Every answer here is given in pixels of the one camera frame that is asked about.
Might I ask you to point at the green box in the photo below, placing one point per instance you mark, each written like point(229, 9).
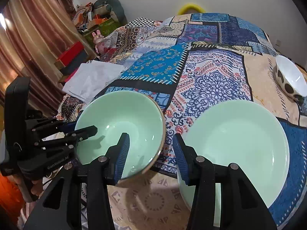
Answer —
point(108, 27)

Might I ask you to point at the white spotted bowl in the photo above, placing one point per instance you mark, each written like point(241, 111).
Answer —
point(287, 71)

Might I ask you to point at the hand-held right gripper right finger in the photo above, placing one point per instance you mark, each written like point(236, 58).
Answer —
point(181, 163)

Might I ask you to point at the red and black boxes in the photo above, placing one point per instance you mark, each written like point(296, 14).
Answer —
point(76, 63)

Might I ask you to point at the patchwork printed blanket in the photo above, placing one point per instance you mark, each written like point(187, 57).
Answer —
point(215, 60)

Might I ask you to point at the white cloth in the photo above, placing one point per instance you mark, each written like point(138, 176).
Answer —
point(91, 81)

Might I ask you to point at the dark green plush cushion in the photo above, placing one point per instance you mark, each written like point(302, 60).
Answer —
point(115, 7)

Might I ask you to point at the green plate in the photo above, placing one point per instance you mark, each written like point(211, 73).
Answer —
point(232, 136)

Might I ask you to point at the pile of assorted boxes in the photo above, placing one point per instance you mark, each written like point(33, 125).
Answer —
point(84, 16)

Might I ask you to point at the person's left hand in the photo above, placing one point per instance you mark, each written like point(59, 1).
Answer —
point(37, 186)

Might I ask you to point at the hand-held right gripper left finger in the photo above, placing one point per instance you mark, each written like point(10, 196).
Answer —
point(122, 158)

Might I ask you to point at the green bowl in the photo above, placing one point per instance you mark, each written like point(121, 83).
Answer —
point(120, 115)

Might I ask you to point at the brown curtain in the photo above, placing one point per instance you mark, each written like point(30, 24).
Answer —
point(36, 28)

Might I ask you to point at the pink bunny toy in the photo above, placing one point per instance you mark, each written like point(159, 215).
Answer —
point(98, 37)

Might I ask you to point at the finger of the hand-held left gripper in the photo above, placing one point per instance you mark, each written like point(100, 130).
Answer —
point(55, 124)
point(84, 133)

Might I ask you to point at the red box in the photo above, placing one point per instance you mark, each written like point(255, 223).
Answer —
point(72, 51)

